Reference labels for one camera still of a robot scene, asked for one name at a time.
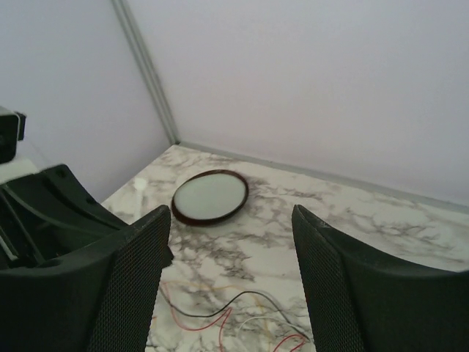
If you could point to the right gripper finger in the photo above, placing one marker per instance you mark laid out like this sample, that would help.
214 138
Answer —
362 299

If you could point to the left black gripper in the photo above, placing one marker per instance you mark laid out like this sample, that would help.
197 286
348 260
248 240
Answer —
75 277

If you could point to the round brown rimmed plate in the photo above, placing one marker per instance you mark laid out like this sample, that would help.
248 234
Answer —
209 197

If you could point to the left aluminium corner post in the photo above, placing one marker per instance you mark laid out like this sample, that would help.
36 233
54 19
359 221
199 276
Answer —
147 68

